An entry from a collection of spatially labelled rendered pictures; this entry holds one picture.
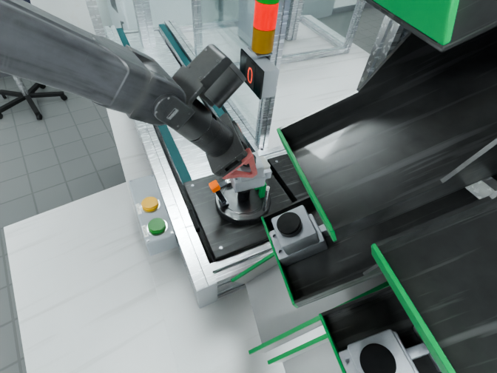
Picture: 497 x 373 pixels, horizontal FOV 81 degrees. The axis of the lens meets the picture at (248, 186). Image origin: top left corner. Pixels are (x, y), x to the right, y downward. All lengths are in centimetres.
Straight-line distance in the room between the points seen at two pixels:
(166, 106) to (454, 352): 34
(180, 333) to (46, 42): 59
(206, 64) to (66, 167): 209
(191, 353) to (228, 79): 55
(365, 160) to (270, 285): 35
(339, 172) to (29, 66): 28
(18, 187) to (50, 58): 216
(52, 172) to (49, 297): 168
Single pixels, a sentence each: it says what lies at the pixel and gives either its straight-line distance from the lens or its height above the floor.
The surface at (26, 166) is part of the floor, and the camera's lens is 258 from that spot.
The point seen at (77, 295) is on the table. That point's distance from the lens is 82.
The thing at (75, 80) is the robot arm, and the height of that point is 141.
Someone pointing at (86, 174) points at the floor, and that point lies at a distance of 234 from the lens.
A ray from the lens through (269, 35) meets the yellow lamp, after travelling 71.
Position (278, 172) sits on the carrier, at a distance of 83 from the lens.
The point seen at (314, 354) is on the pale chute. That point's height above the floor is 104.
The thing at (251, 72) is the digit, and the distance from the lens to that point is 75.
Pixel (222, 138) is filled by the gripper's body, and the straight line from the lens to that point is 46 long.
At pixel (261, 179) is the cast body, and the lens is 57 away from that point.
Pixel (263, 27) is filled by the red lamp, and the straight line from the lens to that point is 70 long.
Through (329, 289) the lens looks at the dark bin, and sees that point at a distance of 38.
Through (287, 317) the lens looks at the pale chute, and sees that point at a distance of 56.
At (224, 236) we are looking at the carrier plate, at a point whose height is 97.
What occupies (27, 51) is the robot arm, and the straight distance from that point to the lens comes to 31.
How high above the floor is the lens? 156
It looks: 49 degrees down
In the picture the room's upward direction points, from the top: 6 degrees clockwise
